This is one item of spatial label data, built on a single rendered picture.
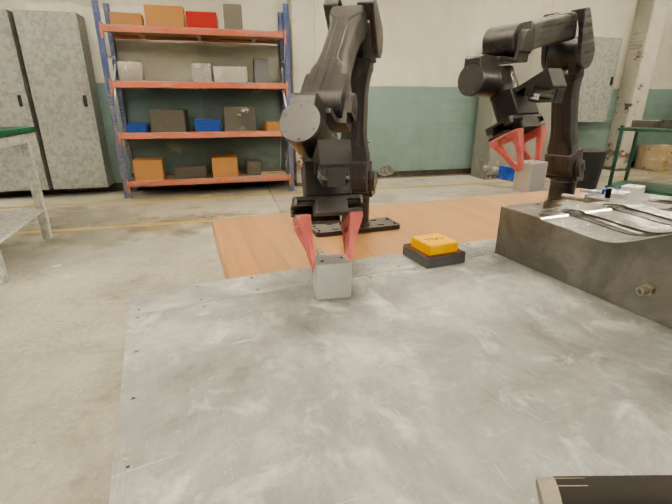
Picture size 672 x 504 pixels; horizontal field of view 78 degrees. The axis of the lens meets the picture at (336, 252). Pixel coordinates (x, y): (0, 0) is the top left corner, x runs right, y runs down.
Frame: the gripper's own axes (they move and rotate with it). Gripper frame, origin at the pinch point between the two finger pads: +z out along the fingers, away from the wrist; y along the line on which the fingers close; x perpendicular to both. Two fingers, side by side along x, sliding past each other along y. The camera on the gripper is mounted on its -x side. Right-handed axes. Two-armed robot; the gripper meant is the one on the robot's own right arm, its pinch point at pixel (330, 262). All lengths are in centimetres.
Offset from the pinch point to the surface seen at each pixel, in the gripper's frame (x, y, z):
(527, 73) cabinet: 406, 374, -307
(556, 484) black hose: -32.4, 7.8, 20.5
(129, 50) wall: 418, -145, -334
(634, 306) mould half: -11.0, 38.5, 10.4
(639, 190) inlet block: 19, 77, -15
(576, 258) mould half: -4.7, 36.6, 2.6
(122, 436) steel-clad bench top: -19.2, -22.6, 16.5
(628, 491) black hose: -34.5, 11.2, 20.7
